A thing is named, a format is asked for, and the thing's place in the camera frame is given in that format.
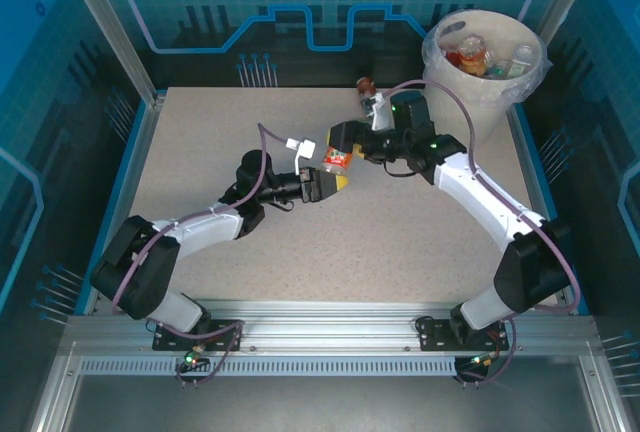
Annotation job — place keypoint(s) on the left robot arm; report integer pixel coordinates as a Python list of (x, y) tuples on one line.
[(200, 229)]

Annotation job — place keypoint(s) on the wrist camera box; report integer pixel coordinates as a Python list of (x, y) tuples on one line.
[(306, 148), (382, 117)]

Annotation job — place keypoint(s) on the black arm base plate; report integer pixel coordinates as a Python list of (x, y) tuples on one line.
[(220, 333), (435, 334)]

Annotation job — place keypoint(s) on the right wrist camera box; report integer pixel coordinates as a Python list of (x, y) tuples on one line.
[(382, 117)]

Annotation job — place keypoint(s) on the leaf label tea bottle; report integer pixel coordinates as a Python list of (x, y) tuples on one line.
[(496, 72)]

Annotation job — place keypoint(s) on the small orange cap bottle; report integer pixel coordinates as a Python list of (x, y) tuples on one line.
[(336, 158)]

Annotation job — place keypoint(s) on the brown coffee drink bottle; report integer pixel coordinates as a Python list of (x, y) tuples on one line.
[(366, 87)]

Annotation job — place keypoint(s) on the aluminium front rail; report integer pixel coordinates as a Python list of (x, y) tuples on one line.
[(325, 327)]

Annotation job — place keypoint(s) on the blue table edge trim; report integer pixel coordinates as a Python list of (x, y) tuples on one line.
[(531, 162), (85, 297)]

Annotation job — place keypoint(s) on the white ribbed plastic bin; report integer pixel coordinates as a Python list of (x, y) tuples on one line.
[(465, 112)]

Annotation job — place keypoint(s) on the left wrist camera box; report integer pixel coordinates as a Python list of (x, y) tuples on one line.
[(306, 148)]

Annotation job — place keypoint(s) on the orange label NFC juice bottle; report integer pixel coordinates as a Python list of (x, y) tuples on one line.
[(452, 56)]

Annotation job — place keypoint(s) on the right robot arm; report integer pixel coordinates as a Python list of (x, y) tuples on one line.
[(480, 192)]

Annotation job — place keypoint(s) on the yellow label orange juice bottle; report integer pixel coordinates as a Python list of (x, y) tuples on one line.
[(473, 63)]

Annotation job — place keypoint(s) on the metal lower shelf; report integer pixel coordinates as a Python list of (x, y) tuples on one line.
[(325, 402)]

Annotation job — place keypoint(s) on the crane label tea bottle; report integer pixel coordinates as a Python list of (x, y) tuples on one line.
[(522, 54)]

